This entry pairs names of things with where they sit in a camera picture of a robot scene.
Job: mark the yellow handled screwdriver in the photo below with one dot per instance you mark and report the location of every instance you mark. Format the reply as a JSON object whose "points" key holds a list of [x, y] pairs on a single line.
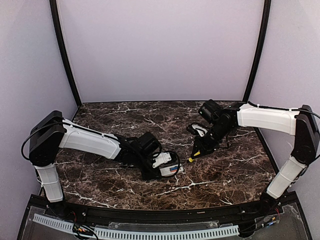
{"points": [[194, 155]]}

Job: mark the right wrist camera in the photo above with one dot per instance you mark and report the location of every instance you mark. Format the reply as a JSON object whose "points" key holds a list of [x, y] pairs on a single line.
{"points": [[210, 111]]}

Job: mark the white remote control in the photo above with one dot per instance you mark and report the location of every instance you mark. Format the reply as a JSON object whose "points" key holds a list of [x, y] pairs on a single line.
{"points": [[169, 171]]}

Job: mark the blue red battery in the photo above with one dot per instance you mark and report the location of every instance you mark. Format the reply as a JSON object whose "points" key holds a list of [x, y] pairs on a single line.
{"points": [[173, 169]]}

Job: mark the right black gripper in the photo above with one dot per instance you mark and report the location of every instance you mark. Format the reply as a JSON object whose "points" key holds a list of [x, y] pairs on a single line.
{"points": [[203, 144]]}

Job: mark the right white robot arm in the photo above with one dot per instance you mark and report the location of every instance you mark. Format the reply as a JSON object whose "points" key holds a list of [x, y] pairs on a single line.
{"points": [[298, 122]]}

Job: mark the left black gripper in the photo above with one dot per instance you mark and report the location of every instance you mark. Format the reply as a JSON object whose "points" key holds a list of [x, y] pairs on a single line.
{"points": [[146, 172]]}

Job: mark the black frame post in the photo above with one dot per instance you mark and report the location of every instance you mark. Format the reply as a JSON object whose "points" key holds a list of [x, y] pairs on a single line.
{"points": [[259, 49], [63, 51]]}

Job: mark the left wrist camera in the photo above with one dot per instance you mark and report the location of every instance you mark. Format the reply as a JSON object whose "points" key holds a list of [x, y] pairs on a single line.
{"points": [[148, 144]]}

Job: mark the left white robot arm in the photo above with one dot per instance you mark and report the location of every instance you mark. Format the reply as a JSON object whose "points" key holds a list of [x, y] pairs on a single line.
{"points": [[55, 132]]}

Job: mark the right black frame post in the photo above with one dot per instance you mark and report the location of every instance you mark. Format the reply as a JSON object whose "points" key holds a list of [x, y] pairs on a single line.
{"points": [[259, 49]]}

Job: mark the white slotted cable duct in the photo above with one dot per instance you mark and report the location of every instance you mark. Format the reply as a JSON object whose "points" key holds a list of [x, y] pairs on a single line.
{"points": [[114, 234]]}

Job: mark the left black frame post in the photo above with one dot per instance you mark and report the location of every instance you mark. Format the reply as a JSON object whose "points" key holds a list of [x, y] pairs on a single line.
{"points": [[63, 51]]}

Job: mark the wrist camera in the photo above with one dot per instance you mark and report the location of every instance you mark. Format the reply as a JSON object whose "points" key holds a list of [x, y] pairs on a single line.
{"points": [[210, 111], [148, 144]]}

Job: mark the black front rail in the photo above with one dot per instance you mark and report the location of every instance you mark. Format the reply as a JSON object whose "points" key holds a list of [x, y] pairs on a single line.
{"points": [[242, 214]]}

